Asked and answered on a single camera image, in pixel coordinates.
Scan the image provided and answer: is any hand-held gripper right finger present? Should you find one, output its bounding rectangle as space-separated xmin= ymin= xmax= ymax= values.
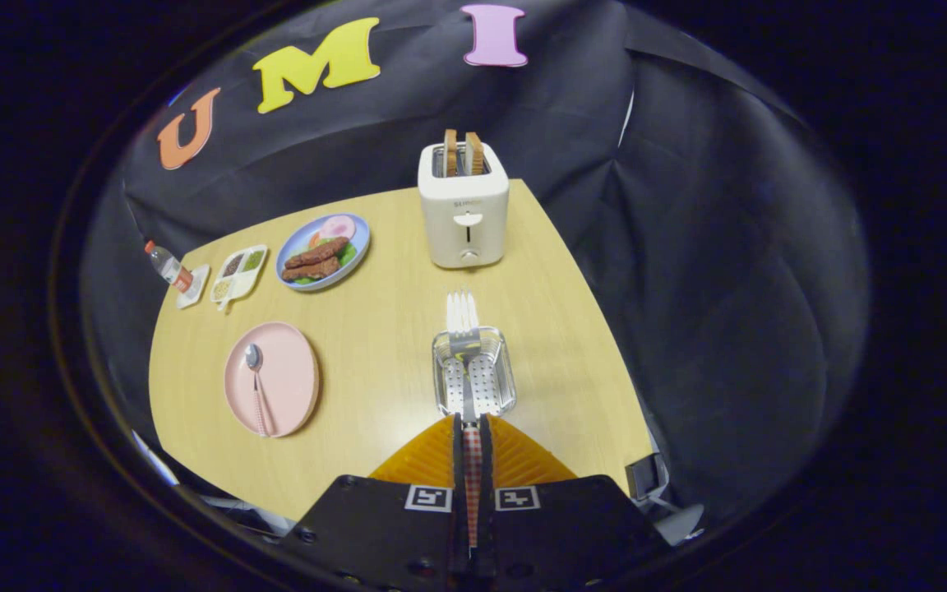
xmin=478 ymin=414 xmax=672 ymax=592

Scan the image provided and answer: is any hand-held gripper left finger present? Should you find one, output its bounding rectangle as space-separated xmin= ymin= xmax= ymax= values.
xmin=280 ymin=414 xmax=472 ymax=592

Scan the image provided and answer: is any metal spoon checkered handle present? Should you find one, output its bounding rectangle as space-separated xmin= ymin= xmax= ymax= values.
xmin=244 ymin=343 xmax=273 ymax=437

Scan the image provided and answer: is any metal fork checkered handle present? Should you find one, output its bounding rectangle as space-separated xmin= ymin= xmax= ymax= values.
xmin=446 ymin=288 xmax=483 ymax=550

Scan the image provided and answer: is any clear cutlery basket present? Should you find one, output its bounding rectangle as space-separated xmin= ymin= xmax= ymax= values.
xmin=432 ymin=326 xmax=517 ymax=420

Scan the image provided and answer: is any pink plate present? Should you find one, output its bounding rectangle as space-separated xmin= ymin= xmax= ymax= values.
xmin=224 ymin=321 xmax=321 ymax=439

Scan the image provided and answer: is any white paper sheet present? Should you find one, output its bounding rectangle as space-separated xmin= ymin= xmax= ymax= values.
xmin=132 ymin=432 xmax=178 ymax=486

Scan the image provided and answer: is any brown meat patty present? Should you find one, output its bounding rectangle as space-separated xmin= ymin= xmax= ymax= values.
xmin=284 ymin=237 xmax=351 ymax=268
xmin=282 ymin=257 xmax=341 ymax=282

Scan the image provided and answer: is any green lettuce leaf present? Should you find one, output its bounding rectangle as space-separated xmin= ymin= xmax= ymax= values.
xmin=293 ymin=243 xmax=358 ymax=285

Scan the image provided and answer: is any white divided dish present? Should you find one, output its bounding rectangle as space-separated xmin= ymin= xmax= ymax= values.
xmin=210 ymin=244 xmax=269 ymax=313

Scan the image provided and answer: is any white square coaster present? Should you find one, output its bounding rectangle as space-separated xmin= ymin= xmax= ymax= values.
xmin=175 ymin=263 xmax=211 ymax=310

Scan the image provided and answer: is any blue plate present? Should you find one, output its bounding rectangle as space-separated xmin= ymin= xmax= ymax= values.
xmin=275 ymin=214 xmax=371 ymax=292

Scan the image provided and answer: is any white toaster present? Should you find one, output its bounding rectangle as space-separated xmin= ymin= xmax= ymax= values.
xmin=418 ymin=141 xmax=510 ymax=269

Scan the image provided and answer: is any water bottle red cap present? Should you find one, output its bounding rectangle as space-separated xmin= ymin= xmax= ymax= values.
xmin=144 ymin=240 xmax=195 ymax=294

